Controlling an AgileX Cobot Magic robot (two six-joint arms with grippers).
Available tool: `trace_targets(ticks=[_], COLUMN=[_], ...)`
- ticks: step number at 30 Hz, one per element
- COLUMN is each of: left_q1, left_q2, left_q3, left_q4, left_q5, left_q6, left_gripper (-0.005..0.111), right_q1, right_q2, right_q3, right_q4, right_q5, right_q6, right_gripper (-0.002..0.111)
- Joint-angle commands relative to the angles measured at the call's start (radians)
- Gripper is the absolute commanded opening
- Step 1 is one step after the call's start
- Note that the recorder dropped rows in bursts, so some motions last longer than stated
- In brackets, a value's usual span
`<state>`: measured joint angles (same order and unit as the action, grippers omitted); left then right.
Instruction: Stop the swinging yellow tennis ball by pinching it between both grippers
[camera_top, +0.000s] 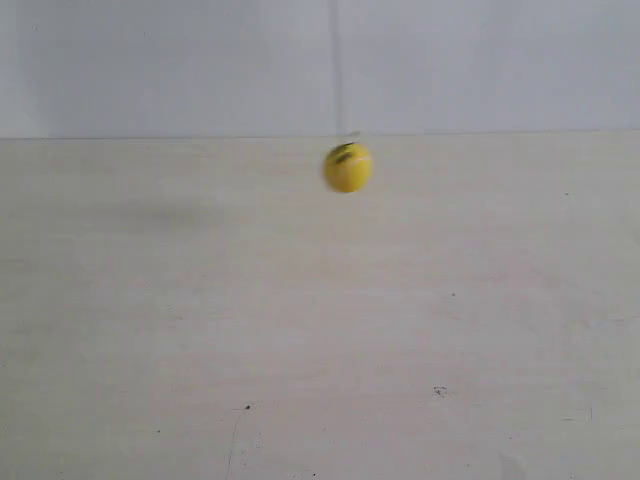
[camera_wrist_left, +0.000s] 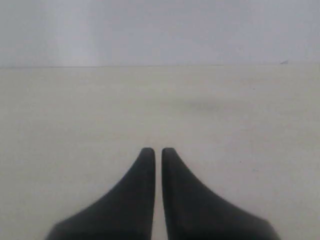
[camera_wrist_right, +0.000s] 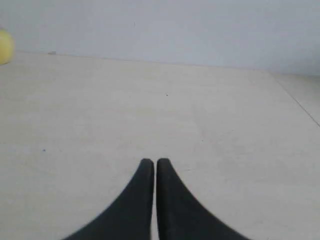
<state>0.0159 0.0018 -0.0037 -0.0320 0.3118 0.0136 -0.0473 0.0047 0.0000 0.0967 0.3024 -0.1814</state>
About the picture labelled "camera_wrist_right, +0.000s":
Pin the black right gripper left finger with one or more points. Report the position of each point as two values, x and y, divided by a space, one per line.
130 214

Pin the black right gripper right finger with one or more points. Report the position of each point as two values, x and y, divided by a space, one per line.
180 216

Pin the yellow tennis ball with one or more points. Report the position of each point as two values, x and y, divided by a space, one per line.
7 47

